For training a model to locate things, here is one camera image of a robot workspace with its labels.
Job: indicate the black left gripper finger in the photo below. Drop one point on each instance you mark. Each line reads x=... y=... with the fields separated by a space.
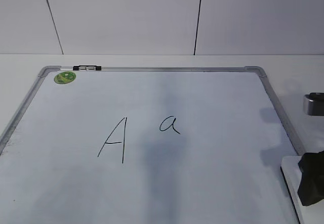
x=310 y=190

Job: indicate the white whiteboard eraser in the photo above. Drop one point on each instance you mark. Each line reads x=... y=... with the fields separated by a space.
x=292 y=176

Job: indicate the round green sticker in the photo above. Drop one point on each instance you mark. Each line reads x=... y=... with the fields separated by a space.
x=64 y=77

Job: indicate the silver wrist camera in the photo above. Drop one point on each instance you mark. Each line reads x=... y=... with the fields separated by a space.
x=313 y=104

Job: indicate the whiteboard with aluminium frame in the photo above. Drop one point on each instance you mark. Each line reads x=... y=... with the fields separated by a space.
x=146 y=145

